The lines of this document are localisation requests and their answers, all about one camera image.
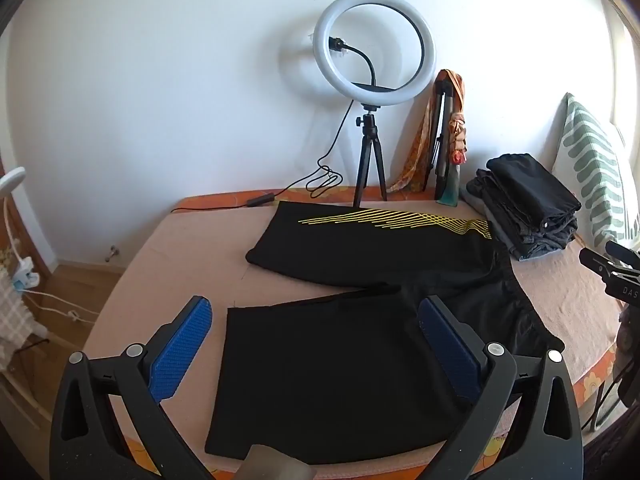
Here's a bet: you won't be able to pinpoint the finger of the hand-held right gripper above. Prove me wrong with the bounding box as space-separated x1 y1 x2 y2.
605 240 640 263
579 247 640 286

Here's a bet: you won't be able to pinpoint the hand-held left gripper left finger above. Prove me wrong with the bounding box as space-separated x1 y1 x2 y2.
49 295 221 480

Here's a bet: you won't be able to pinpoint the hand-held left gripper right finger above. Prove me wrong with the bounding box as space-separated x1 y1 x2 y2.
417 294 583 480

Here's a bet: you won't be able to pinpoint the black pants with yellow stripes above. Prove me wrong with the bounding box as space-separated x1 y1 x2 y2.
205 200 566 466

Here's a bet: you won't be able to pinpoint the green patterned pillow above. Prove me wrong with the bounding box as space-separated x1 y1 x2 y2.
550 92 633 251

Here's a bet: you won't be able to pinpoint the stack of folded clothes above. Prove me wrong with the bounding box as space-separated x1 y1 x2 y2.
466 154 582 262

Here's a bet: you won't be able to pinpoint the teal cloth piece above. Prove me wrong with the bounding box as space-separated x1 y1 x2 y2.
437 165 463 208

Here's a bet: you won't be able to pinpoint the beige checked cloth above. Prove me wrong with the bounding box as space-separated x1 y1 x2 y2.
0 260 48 371

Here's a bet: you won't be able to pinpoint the orange patterned scarf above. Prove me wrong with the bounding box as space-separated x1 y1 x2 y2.
387 69 471 193

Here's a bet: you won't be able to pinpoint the small black tripod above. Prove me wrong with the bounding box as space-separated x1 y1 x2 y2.
352 104 388 208

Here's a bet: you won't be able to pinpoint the folded grey tripod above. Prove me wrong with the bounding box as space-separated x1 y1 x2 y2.
431 80 458 201

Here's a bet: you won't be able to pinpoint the white clip desk lamp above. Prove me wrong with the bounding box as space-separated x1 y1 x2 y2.
0 167 40 292

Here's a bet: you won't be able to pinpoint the white cable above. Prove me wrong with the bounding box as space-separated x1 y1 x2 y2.
22 287 101 326

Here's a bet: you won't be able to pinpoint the black ring light cable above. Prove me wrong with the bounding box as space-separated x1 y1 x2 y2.
172 102 358 213

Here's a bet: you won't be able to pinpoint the white ring light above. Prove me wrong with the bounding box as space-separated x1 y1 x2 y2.
312 0 437 108

